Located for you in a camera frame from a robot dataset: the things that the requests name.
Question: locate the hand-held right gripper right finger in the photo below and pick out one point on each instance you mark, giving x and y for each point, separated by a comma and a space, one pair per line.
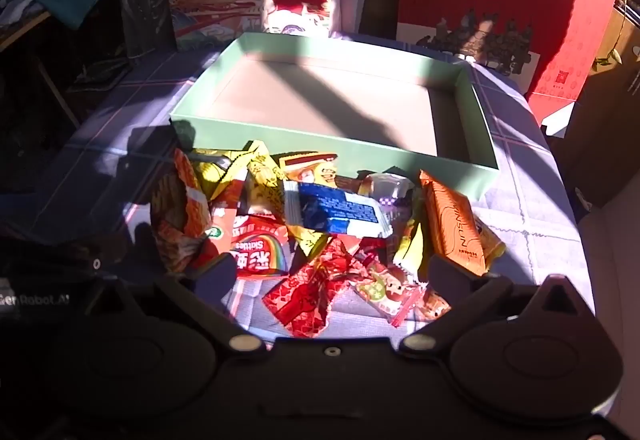
447, 272

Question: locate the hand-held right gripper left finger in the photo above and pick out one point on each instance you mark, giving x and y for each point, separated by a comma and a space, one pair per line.
216, 272

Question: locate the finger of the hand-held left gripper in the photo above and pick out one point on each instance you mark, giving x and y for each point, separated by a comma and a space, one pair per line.
149, 245

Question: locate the orange and white snack packet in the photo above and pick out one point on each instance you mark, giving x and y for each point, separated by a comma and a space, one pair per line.
192, 205

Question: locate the red patterned snack packet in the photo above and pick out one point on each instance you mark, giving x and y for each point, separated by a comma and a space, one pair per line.
305, 295

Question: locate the green cardboard box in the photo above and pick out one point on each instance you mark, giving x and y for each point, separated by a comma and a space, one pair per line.
325, 93

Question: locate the small orange candy packet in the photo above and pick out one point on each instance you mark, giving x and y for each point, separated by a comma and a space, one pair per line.
430, 305

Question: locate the yellow glossy snack packet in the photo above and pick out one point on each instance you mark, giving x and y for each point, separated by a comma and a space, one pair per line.
412, 245

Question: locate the red rainbow candy bag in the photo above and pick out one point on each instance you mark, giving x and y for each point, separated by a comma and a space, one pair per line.
260, 255

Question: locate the clear cartoon candy packet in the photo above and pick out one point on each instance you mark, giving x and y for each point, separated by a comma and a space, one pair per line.
385, 290

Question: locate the plain yellow snack packet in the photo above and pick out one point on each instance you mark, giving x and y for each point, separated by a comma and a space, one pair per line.
210, 173

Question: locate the small yellow wrapper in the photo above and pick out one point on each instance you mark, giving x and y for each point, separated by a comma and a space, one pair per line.
310, 240

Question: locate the clear jelly cup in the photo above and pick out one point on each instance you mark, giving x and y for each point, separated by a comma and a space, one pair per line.
390, 190

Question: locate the yellow patterned snack packet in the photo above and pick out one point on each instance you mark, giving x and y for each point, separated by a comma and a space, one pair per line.
265, 175

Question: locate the blue and white snack packet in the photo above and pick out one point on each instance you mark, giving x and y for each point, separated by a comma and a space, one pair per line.
330, 210

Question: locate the yellow and red snack packet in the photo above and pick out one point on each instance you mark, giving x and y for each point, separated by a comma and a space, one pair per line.
315, 168

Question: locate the brown cardboard box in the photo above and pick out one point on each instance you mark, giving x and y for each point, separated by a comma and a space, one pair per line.
610, 130

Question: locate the wooden side table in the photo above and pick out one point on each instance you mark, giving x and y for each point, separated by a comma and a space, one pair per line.
25, 28

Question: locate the red carton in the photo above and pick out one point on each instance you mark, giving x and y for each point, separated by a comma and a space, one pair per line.
580, 45

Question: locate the potted plant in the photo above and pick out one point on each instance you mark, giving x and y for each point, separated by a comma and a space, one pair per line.
607, 55

